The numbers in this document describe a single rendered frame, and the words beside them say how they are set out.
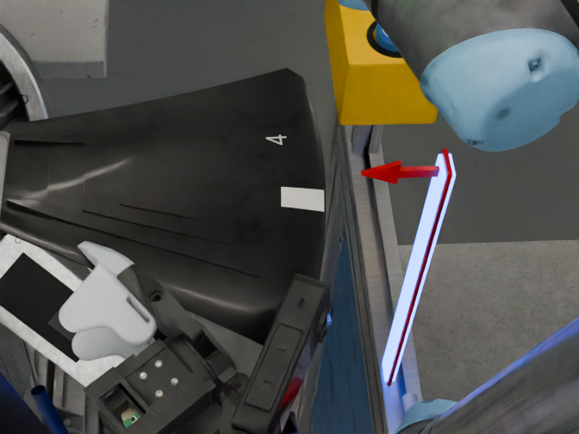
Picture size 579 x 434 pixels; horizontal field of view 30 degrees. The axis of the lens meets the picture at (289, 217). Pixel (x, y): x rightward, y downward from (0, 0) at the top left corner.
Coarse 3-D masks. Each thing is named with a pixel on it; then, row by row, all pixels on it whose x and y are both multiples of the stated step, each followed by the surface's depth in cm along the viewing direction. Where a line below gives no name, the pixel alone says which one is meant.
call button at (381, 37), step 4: (376, 28) 103; (380, 28) 103; (376, 32) 103; (380, 32) 102; (384, 32) 102; (376, 36) 103; (380, 36) 102; (384, 36) 102; (388, 36) 102; (376, 40) 103; (380, 40) 102; (384, 40) 102; (388, 40) 102; (380, 44) 102; (384, 44) 102; (388, 44) 102; (392, 44) 102; (388, 48) 102; (392, 48) 102
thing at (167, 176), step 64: (64, 128) 79; (128, 128) 80; (192, 128) 80; (256, 128) 81; (64, 192) 75; (128, 192) 76; (192, 192) 77; (256, 192) 78; (64, 256) 73; (128, 256) 74; (192, 256) 75; (256, 256) 76; (320, 256) 78; (256, 320) 75
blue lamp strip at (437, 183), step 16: (432, 192) 82; (432, 208) 82; (432, 224) 84; (416, 240) 88; (416, 256) 88; (416, 272) 89; (400, 304) 96; (400, 320) 96; (400, 336) 98; (384, 368) 104
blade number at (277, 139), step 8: (280, 128) 81; (288, 128) 81; (264, 136) 81; (272, 136) 81; (280, 136) 81; (288, 136) 81; (264, 144) 80; (272, 144) 80; (280, 144) 80; (288, 144) 81
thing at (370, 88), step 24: (336, 0) 107; (336, 24) 108; (360, 24) 104; (336, 48) 108; (360, 48) 102; (384, 48) 102; (336, 72) 108; (360, 72) 102; (384, 72) 102; (408, 72) 103; (336, 96) 109; (360, 96) 105; (384, 96) 105; (408, 96) 105; (360, 120) 108; (384, 120) 108; (408, 120) 108; (432, 120) 108
